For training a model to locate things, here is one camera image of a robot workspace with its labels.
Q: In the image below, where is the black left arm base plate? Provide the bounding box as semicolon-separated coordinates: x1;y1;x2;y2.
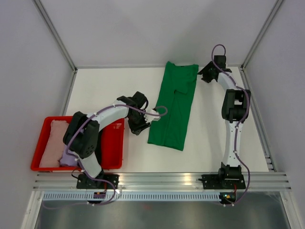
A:
76;174;119;189

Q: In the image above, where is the aluminium frame post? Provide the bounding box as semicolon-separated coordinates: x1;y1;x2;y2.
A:
32;0;77;72
241;0;285;70

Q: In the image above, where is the green t shirt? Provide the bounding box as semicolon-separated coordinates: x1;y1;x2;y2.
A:
148;62;199;151

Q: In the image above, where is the lavender rolled t shirt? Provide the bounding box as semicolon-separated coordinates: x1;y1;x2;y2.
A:
60;149;78;167

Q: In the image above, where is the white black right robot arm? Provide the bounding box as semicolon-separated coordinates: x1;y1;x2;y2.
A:
198;55;251;189

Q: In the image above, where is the aluminium mounting rail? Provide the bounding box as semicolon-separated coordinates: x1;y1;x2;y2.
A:
33;172;292;192

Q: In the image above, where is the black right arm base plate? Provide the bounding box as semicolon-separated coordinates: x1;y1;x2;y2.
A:
198;174;246;190

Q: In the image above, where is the aluminium frame post left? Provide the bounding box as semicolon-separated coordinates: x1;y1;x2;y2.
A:
32;0;77;72

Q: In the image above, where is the red plastic bin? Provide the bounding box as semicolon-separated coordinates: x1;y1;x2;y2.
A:
30;116;124;172

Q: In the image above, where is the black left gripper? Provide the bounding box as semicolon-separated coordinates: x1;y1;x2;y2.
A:
128;112;151;136

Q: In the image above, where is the white slotted cable duct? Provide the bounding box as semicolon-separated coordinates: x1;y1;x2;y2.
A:
42;191;220;201

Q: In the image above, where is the pink rolled t shirt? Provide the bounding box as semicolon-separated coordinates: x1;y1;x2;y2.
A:
39;120;69;168

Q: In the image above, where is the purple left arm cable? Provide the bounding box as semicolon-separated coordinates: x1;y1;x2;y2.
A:
42;101;168;210

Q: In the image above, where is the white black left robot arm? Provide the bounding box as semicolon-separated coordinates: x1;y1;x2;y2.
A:
63;92;151;189

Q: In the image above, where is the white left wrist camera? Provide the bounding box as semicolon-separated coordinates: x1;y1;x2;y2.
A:
144;109;161;123

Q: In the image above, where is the aluminium frame post right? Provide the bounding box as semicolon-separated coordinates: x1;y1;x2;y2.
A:
241;0;285;70

